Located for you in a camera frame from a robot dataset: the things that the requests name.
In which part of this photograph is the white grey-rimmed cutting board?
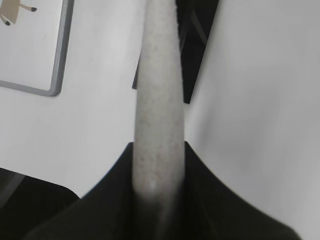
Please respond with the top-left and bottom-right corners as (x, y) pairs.
(0, 0), (75, 97)

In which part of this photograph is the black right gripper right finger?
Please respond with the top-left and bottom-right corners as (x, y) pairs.
(183, 143), (300, 240)

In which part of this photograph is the white handled kitchen knife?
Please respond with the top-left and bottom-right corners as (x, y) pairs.
(132, 0), (185, 199)

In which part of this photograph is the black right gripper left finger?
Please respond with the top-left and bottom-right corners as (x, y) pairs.
(25, 142), (134, 240)

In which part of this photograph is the black knife stand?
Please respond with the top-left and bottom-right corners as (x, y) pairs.
(131, 0), (221, 105)

